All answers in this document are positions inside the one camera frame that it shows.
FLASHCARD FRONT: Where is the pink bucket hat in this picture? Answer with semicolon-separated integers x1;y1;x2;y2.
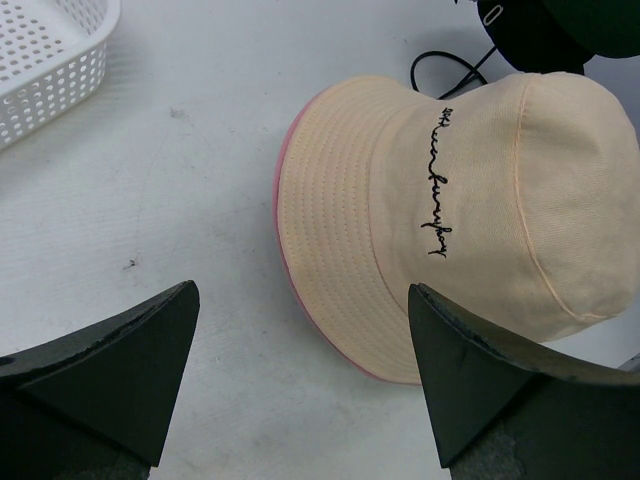
275;94;420;385

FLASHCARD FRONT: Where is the black wire hat stand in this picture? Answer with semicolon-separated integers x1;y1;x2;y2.
409;46;497;100

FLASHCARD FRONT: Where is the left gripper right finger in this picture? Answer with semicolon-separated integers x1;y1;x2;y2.
408;284;639;479

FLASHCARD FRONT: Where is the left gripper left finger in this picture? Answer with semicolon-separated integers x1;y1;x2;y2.
1;280;199;479

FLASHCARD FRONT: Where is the white perforated plastic basket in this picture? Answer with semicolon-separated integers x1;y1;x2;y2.
0;0;122;149

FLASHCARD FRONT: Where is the beige bucket hat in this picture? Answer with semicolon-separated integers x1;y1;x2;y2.
279;71;640;385

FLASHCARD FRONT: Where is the dark green baseball cap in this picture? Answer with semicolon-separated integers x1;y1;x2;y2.
543;0;640;58

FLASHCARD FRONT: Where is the black baseball cap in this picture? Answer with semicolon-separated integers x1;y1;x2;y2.
476;0;594;75

